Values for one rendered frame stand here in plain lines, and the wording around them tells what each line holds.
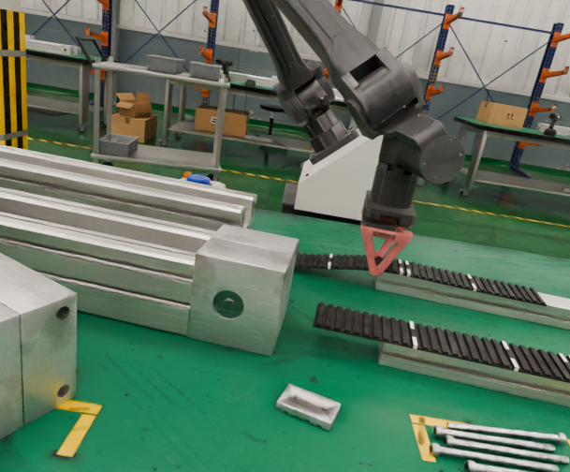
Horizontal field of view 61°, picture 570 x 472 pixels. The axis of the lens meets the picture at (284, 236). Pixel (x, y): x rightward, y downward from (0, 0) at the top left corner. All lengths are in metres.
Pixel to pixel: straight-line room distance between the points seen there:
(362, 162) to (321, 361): 0.55
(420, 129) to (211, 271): 0.28
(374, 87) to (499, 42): 8.04
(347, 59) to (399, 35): 7.61
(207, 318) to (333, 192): 0.55
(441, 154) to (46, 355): 0.44
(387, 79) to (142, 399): 0.44
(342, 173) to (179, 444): 0.69
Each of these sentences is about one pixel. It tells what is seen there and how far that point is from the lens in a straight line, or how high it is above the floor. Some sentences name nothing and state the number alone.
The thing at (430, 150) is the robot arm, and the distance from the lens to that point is 0.57.
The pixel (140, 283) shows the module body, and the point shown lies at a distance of 0.51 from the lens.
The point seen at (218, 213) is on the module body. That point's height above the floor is 0.85.
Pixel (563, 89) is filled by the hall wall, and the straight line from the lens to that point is 9.06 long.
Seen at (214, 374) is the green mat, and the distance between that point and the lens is 0.47.
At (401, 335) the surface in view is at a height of 0.81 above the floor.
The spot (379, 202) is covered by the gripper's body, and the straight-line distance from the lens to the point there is 0.65.
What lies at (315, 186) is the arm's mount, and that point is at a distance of 0.98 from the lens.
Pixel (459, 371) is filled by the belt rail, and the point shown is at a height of 0.79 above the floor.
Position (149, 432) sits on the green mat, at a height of 0.78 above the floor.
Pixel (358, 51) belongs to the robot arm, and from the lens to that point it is 0.64.
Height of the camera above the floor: 1.06
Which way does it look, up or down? 20 degrees down
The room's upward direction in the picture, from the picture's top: 9 degrees clockwise
